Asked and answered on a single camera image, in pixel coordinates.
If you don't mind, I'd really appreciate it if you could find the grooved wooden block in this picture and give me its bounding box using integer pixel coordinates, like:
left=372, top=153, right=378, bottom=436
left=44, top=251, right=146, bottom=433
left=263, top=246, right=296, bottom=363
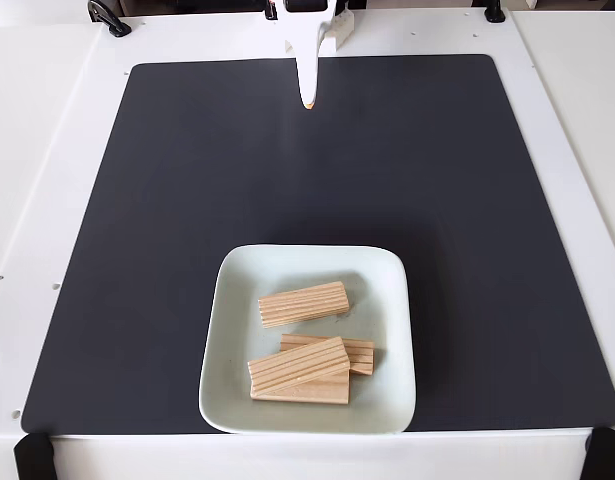
left=258, top=281, right=351, bottom=330
left=280, top=333, right=376, bottom=376
left=250, top=369, right=351, bottom=405
left=247, top=336, right=351, bottom=397

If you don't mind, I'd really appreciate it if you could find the white square plate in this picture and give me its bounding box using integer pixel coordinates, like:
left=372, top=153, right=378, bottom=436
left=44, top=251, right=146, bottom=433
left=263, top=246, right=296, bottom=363
left=197, top=243, right=418, bottom=435

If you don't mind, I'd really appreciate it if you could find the black table mat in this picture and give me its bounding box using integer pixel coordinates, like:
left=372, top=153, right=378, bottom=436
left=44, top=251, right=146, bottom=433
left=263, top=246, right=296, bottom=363
left=20, top=53, right=615, bottom=435

